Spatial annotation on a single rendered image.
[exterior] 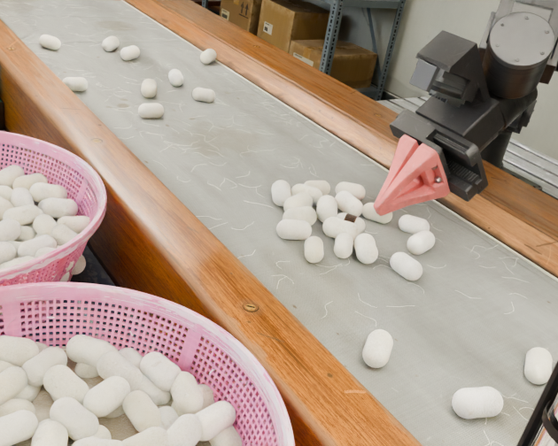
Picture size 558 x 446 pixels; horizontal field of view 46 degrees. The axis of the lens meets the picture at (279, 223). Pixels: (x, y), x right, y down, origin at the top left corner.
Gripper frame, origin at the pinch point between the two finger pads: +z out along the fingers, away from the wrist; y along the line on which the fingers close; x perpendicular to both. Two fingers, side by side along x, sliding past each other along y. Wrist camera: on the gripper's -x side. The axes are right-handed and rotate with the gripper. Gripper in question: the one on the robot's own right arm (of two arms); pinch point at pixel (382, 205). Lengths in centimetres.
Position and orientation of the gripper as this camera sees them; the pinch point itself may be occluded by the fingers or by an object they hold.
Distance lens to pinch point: 67.0
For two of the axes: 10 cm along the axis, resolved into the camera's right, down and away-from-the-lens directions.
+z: -7.3, 6.7, -1.3
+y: 5.6, 4.8, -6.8
